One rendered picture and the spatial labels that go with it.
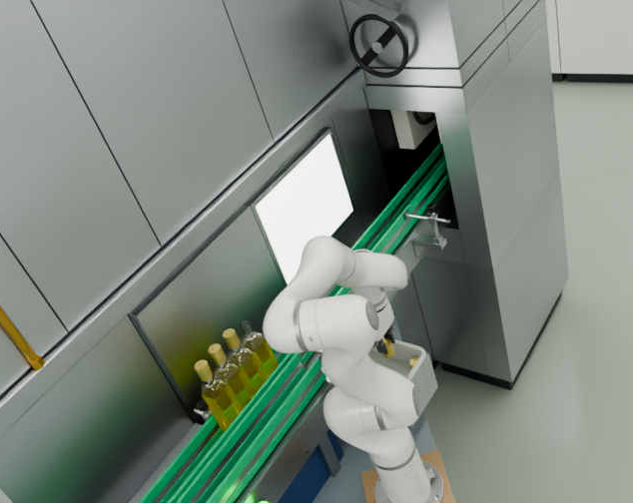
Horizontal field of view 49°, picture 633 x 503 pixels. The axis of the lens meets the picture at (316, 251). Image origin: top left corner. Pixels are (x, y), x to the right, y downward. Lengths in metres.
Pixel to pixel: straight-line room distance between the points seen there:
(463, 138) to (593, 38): 2.95
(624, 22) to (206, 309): 3.82
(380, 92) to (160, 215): 0.96
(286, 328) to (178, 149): 0.67
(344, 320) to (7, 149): 0.77
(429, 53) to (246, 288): 0.92
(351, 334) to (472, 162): 1.19
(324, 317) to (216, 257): 0.66
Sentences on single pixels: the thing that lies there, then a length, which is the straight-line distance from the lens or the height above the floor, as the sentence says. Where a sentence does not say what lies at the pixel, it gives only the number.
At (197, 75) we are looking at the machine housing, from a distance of 1.86.
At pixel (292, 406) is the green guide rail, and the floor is 1.10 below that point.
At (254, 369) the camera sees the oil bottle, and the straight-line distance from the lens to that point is 1.91.
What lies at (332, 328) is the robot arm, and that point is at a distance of 1.32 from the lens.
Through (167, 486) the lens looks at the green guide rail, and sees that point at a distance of 1.91.
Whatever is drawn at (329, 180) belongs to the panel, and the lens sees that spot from 2.27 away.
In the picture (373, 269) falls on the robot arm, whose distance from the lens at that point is 1.65.
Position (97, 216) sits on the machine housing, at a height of 1.75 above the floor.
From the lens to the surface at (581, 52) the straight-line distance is 5.28.
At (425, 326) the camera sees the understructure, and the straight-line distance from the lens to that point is 3.12.
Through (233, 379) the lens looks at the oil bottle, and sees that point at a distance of 1.86.
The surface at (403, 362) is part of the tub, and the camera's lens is 2.13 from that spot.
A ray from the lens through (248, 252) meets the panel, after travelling 2.01.
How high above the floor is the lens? 2.49
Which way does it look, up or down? 36 degrees down
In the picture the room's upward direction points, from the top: 20 degrees counter-clockwise
